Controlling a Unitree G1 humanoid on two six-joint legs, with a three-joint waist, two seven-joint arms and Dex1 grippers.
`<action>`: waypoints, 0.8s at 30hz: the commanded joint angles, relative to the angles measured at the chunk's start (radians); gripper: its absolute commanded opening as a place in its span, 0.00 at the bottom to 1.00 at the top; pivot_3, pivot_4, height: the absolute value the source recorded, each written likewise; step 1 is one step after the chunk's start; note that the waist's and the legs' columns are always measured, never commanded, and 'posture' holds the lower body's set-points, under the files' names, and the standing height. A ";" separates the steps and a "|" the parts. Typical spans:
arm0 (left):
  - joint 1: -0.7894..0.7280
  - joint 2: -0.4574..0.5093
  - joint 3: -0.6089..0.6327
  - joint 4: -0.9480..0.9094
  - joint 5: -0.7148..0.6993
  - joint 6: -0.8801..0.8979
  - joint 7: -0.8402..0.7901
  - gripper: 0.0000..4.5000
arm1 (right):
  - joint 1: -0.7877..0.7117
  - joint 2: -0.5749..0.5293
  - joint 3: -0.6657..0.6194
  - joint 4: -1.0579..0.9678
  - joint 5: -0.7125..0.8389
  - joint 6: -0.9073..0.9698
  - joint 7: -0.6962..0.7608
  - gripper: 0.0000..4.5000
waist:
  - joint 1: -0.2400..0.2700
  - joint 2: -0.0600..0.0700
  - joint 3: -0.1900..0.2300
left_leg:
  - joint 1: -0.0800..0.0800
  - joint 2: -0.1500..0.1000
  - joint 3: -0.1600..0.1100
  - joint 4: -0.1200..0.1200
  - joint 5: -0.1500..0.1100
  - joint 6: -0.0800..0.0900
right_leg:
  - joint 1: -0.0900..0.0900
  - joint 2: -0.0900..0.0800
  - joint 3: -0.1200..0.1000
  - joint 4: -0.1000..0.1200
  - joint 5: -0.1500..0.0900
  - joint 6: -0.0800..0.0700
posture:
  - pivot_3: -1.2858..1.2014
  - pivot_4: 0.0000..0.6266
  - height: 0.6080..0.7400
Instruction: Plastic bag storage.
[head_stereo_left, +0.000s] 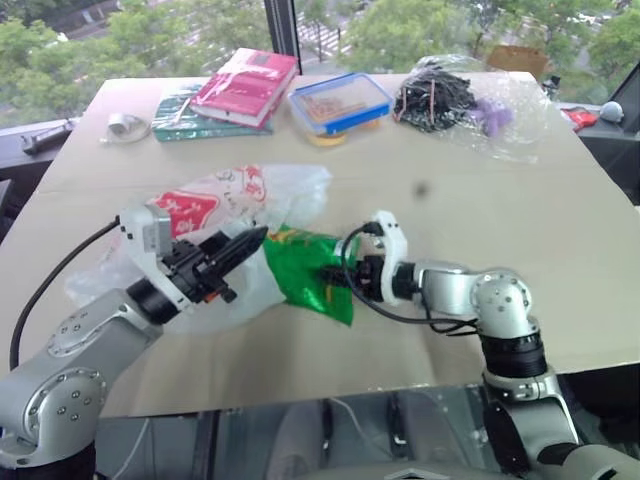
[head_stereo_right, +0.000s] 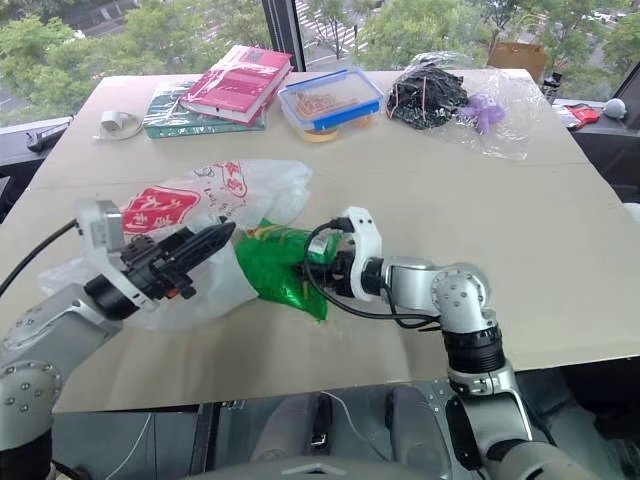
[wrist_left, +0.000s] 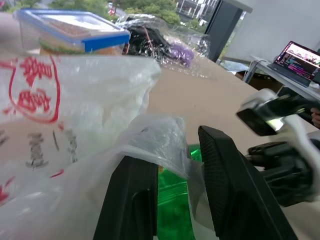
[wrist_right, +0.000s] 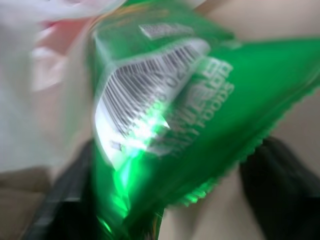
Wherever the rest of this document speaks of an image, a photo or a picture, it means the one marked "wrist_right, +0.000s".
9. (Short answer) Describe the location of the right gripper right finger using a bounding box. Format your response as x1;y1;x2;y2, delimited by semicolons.
238;137;320;240

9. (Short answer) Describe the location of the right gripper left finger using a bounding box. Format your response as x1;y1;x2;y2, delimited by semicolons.
21;139;111;240

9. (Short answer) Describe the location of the green snack bag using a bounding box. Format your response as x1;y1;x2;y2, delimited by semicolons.
90;0;320;240

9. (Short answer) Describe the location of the white translucent plastic bag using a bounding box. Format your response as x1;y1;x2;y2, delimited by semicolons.
0;0;131;175

